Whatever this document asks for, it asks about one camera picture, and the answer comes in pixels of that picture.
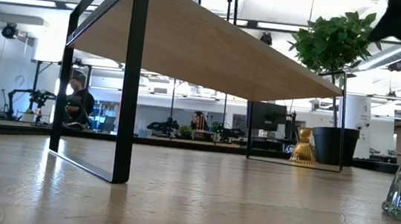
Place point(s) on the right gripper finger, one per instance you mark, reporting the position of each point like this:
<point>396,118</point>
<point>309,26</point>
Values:
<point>378,32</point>

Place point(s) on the background black robot arm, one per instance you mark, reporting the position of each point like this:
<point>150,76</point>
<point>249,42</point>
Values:
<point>39,97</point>
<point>163,126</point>
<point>230,132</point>

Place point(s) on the amber ribbed glass candle holder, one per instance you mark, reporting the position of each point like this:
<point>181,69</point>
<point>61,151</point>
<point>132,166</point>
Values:
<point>303,152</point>

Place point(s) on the green leafy plant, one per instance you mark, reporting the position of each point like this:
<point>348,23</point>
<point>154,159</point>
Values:
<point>327,43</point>

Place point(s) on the white round column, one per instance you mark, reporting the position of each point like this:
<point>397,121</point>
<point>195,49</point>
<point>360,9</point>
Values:
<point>359,113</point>

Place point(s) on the black plant pot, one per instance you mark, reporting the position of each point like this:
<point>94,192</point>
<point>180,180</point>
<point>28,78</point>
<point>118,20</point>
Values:
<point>333,146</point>

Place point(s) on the black computer monitor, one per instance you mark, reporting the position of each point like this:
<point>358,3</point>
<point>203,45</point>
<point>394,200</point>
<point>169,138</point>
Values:
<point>269,117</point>

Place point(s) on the wooden shelf riser black legs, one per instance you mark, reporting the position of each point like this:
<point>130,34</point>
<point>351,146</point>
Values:
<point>199,52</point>

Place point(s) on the person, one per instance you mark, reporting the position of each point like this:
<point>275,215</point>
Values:
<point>82,103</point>
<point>198,121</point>

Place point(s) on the small background potted plant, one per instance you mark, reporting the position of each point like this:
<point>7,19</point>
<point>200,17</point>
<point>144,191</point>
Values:
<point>185,132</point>

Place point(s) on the black metal table frame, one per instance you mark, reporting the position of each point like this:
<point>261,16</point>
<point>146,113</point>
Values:
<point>15,130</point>

